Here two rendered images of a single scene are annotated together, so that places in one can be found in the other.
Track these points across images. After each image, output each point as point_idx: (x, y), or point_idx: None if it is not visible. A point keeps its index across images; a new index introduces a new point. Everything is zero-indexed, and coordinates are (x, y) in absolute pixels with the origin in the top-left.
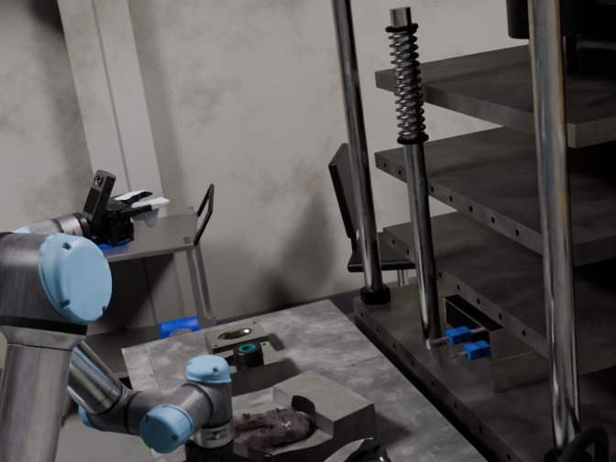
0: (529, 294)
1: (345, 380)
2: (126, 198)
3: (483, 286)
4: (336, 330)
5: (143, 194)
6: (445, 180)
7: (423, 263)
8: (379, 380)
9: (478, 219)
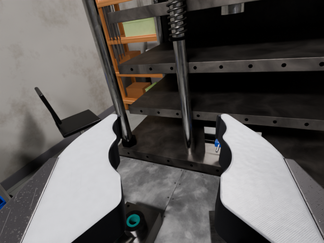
0: (268, 106)
1: (192, 197)
2: (112, 191)
3: (240, 111)
4: (138, 168)
5: (116, 132)
6: (201, 60)
7: (190, 113)
8: (208, 185)
9: (261, 70)
